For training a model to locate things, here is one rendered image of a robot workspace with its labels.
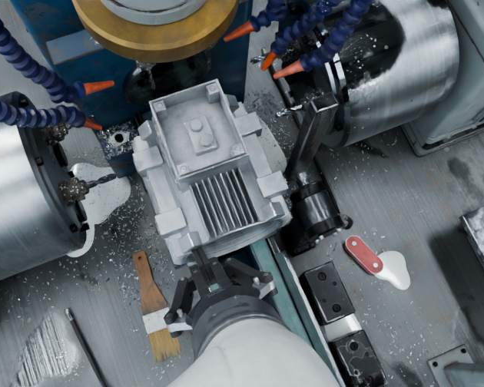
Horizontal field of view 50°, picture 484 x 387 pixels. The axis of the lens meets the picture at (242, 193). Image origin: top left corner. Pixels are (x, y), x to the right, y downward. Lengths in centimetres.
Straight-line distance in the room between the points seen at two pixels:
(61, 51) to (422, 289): 76
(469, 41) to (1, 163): 68
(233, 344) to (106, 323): 63
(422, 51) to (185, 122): 35
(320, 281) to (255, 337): 56
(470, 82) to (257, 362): 65
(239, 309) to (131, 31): 29
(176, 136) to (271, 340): 41
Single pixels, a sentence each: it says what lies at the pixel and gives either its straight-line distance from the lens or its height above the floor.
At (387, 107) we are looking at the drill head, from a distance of 82.
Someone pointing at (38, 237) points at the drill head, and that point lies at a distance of 75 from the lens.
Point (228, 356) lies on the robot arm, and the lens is 40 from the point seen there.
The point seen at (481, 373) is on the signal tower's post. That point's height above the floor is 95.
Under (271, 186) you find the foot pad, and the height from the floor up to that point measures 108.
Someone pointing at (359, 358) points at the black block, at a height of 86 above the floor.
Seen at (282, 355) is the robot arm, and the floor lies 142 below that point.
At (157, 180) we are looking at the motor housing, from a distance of 77.
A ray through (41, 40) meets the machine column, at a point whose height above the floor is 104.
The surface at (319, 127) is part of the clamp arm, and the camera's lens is 66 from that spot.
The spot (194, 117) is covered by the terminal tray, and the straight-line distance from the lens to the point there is 75.
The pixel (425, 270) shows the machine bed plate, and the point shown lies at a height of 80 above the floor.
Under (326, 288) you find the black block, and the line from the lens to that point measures 96.
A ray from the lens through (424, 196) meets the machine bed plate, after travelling 111.
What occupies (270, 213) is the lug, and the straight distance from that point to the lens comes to 73.
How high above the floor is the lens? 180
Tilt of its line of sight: 73 degrees down
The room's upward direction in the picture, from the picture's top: 8 degrees clockwise
